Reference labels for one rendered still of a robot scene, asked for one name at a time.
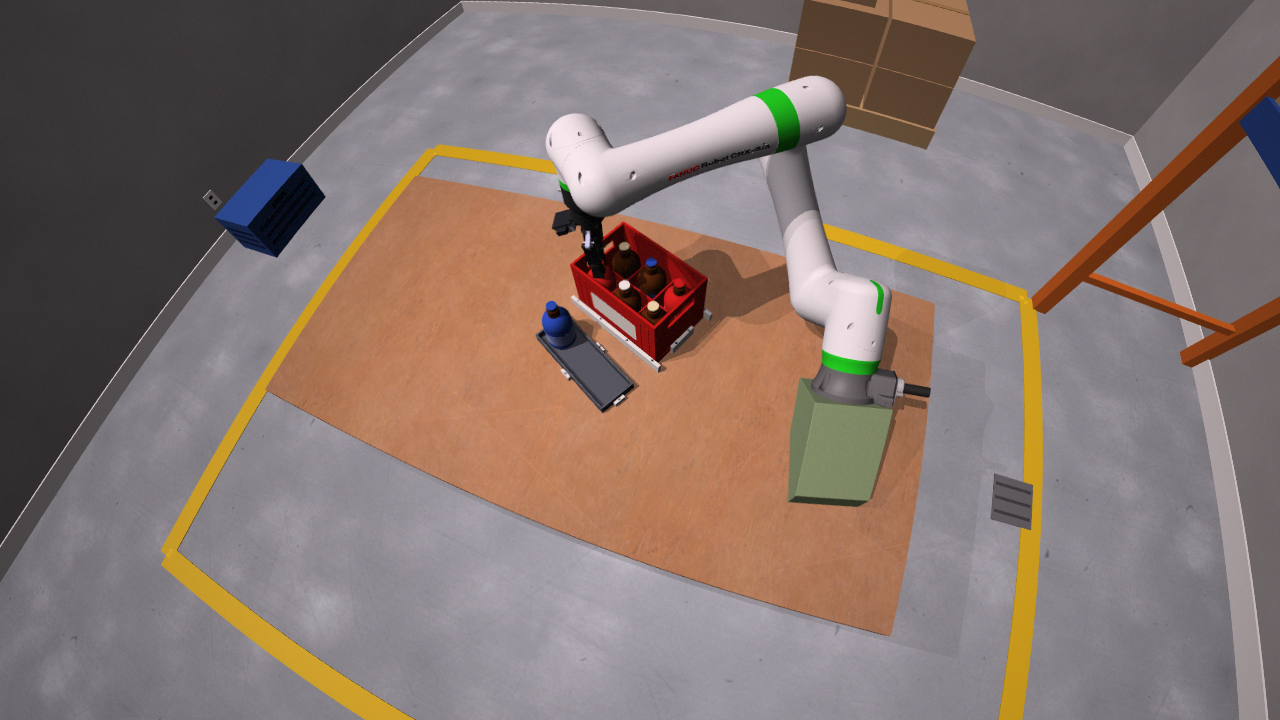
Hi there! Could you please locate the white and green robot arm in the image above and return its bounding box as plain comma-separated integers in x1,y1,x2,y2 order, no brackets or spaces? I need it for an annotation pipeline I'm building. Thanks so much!
547,76,931,407

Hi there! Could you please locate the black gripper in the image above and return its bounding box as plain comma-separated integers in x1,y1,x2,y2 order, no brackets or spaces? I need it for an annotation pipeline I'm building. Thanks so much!
570,209,605,278

